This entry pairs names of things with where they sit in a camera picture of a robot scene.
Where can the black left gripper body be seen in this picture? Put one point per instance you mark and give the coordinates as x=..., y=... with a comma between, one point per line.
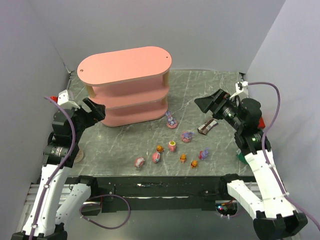
x=88, y=113

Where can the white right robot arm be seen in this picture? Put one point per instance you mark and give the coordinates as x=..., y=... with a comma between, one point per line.
x=274, y=217

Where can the orange bear toy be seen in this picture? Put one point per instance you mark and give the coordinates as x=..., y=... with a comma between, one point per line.
x=159, y=148
x=183, y=158
x=194, y=164

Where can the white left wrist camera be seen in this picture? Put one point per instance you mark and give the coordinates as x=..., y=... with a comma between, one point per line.
x=66, y=100

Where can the beige round disc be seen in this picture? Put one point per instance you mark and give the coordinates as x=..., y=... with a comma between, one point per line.
x=79, y=156

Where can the brown chocolate bar wrapper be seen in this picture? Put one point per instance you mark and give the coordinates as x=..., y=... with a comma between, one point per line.
x=207, y=126

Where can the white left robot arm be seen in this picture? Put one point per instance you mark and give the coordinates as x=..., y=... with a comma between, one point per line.
x=49, y=219

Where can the pink white frilly toy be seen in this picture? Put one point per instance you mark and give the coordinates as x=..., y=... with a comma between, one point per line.
x=139, y=162

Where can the pink three-tier wooden shelf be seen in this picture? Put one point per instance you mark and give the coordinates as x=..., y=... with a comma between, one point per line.
x=132, y=84

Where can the pink cup toy yellow top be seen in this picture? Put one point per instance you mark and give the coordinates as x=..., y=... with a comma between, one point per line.
x=172, y=146

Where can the purple bunny on pink base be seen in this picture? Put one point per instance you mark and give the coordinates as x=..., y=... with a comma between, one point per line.
x=171, y=121

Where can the green brown tape roll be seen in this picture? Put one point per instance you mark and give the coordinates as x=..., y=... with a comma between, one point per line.
x=241, y=157

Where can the red box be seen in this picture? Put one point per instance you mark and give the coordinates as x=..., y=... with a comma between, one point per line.
x=261, y=124

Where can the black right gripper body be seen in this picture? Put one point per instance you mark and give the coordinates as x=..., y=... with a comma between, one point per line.
x=217, y=105

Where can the small purple bunny toy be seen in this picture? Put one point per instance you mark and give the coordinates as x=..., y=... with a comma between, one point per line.
x=203, y=154

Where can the pink cloud toy blue bows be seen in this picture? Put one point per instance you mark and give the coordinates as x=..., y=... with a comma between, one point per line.
x=156, y=157

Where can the black base frame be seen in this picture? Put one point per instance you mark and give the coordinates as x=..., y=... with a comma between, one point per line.
x=151, y=193

